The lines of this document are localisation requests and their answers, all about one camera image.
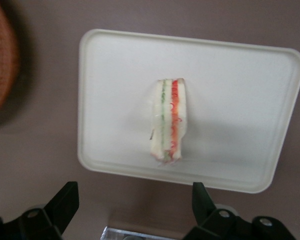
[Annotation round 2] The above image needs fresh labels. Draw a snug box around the round brown wicker basket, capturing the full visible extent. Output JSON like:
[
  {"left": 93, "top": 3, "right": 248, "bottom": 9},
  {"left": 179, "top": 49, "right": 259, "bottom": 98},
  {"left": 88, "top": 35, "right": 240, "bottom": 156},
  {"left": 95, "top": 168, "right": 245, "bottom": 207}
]
[{"left": 0, "top": 0, "right": 22, "bottom": 121}]

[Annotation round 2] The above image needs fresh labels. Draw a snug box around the triangle sandwich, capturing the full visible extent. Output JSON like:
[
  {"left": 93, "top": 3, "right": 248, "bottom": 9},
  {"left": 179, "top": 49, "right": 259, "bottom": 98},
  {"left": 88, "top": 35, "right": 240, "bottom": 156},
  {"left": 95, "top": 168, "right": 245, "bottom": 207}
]
[{"left": 146, "top": 77, "right": 191, "bottom": 168}]

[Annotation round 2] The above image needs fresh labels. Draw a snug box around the cream plastic tray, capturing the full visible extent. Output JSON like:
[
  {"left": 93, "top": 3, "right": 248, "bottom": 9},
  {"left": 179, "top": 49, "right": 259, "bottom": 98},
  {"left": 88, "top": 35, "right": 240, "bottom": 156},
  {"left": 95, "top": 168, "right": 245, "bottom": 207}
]
[{"left": 77, "top": 28, "right": 300, "bottom": 195}]

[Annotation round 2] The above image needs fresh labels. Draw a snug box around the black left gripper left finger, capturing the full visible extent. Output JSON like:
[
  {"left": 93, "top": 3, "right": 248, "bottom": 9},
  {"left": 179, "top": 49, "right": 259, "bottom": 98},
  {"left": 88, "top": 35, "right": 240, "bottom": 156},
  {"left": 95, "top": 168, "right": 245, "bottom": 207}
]
[{"left": 0, "top": 180, "right": 80, "bottom": 240}]

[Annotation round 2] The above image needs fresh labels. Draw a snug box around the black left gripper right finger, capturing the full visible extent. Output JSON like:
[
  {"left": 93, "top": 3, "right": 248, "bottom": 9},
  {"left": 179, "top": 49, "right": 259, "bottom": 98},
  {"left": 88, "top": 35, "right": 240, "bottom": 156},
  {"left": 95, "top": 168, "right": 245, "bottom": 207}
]
[{"left": 183, "top": 181, "right": 295, "bottom": 240}]

